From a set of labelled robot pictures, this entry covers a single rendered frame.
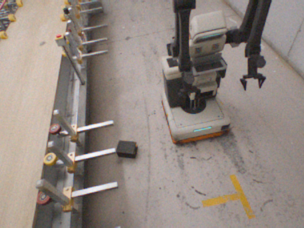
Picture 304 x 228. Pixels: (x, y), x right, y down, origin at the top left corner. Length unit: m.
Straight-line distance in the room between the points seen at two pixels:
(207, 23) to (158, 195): 1.56
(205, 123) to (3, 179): 1.72
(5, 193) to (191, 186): 1.50
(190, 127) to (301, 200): 1.14
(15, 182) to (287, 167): 2.28
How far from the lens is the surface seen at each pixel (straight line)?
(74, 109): 2.16
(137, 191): 2.21
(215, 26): 1.49
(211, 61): 1.67
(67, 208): 1.41
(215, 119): 2.26
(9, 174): 1.66
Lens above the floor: 2.05
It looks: 50 degrees down
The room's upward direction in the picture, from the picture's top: 11 degrees counter-clockwise
